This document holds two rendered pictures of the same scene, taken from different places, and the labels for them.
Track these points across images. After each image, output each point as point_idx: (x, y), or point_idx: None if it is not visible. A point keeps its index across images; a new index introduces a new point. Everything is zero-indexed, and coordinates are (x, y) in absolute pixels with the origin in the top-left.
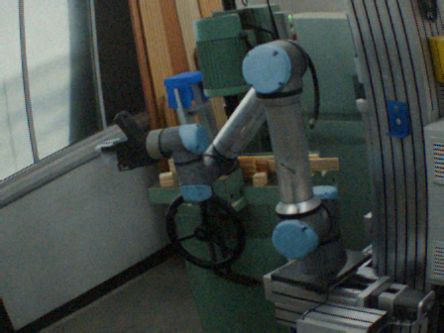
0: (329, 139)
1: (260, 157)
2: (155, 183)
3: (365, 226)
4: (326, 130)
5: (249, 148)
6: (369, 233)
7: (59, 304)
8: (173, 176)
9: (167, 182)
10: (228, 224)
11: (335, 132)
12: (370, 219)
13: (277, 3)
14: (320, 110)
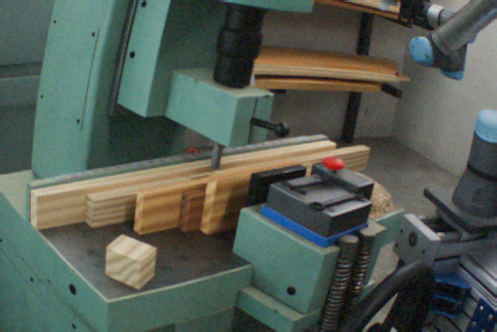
0: (16, 109)
1: (243, 158)
2: (87, 279)
3: (428, 255)
4: (16, 94)
5: (114, 138)
6: (431, 264)
7: None
8: (76, 243)
9: (149, 272)
10: (272, 329)
11: (30, 95)
12: (440, 242)
13: None
14: (16, 59)
